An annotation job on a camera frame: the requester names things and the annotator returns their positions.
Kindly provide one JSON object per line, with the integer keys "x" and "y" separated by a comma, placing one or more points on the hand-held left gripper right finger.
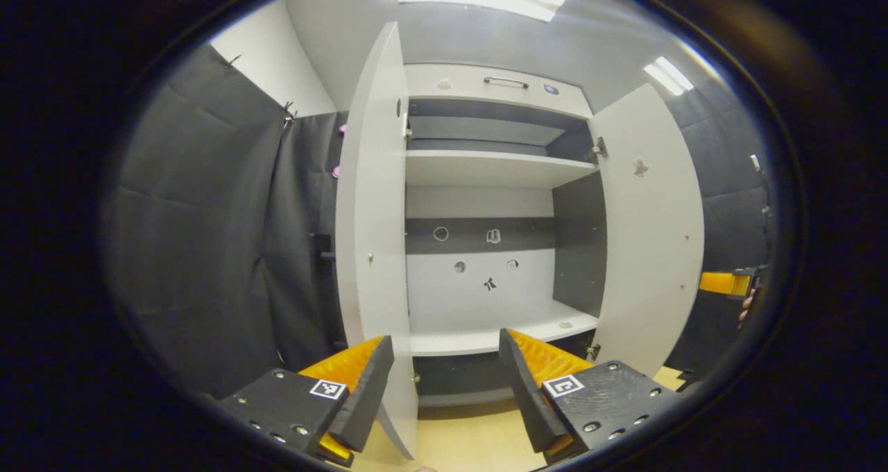
{"x": 524, "y": 395}

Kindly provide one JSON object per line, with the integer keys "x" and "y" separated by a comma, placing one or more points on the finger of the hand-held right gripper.
{"x": 718, "y": 282}

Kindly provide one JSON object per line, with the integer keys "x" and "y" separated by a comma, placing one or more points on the metal door hinge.
{"x": 598, "y": 147}

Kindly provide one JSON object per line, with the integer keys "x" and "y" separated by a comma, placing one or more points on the small ceiling light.
{"x": 669, "y": 76}

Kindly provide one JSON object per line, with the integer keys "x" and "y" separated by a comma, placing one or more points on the grey double-door shoe cabinet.
{"x": 485, "y": 170}

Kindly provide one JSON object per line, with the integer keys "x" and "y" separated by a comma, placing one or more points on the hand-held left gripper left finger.
{"x": 371, "y": 395}

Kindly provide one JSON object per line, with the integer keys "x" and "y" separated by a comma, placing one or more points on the grey cabinet door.
{"x": 652, "y": 250}
{"x": 374, "y": 215}

